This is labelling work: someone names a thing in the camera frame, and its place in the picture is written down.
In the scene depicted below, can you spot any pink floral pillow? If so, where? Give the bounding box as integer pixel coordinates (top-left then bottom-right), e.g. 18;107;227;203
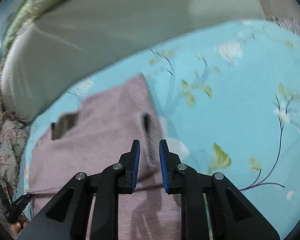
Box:
0;119;30;190

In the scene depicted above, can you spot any person's left hand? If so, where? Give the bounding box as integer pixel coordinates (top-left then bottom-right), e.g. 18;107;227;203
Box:
10;215;29;236

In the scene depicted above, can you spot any mauve fuzzy garment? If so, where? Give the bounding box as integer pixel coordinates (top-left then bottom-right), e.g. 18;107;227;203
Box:
28;75;181;239

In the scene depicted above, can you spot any blue floral bed sheet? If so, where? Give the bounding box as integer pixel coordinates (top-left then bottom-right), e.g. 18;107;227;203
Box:
20;18;300;239

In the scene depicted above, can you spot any green striped pillow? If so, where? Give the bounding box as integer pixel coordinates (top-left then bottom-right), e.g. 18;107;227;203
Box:
1;0;264;121

